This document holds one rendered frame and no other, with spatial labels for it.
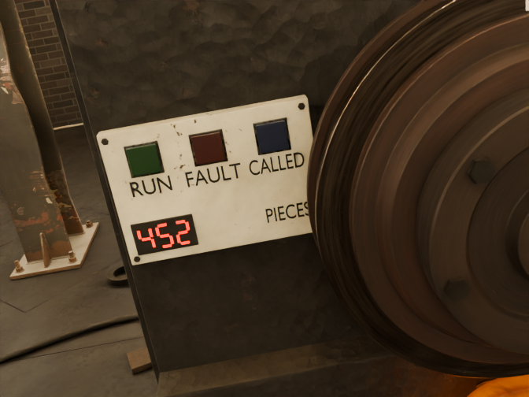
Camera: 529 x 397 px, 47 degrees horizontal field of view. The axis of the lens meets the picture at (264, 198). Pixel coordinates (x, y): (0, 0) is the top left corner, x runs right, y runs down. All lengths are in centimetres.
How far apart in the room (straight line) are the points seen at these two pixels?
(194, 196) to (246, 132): 11
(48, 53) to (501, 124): 655
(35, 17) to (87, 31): 621
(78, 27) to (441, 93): 42
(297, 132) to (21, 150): 275
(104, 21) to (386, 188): 38
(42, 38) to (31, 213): 369
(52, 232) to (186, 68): 285
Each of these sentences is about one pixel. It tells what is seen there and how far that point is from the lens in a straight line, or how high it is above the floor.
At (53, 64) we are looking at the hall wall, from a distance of 698.
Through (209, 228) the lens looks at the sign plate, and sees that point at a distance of 79.
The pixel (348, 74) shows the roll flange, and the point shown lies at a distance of 67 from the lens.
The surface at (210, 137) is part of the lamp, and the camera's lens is 74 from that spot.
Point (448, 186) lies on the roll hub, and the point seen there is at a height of 119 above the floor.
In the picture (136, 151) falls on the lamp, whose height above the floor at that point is 121.
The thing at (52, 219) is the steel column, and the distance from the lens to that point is 351.
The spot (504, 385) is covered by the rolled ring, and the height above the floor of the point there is 84.
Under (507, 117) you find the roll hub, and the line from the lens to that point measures 58.
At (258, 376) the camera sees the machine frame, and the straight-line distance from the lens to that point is 87.
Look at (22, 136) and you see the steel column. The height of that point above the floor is 74.
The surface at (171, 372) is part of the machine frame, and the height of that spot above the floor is 87.
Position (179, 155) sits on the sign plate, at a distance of 75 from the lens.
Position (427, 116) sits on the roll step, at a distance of 61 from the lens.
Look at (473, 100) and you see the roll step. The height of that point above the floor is 125.
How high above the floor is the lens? 141
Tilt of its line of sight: 22 degrees down
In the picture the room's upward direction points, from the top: 10 degrees counter-clockwise
